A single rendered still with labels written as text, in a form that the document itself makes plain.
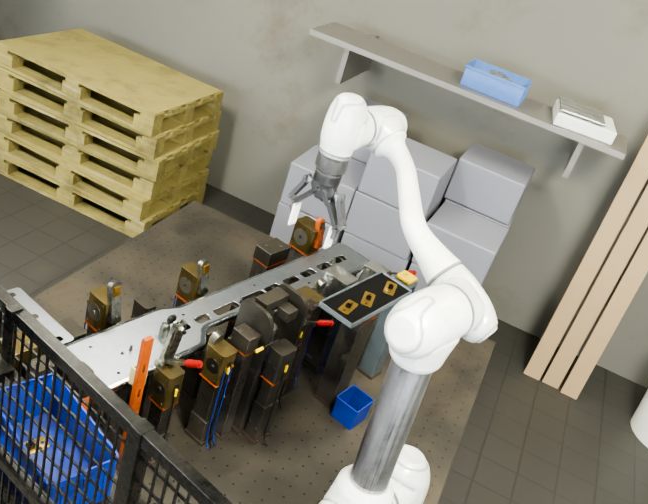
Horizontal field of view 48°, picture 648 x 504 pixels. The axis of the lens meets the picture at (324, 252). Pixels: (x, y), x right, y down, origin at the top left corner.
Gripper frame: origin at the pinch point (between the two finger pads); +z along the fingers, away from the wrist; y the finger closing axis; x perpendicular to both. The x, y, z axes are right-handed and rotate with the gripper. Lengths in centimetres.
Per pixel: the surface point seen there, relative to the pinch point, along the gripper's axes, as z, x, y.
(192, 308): 46, 6, 31
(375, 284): 30, -43, -6
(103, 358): 46, 44, 26
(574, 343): 115, -243, -49
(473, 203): 53, -203, 29
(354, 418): 70, -27, -24
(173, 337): 28.7, 37.3, 8.4
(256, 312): 29.0, 8.0, 4.5
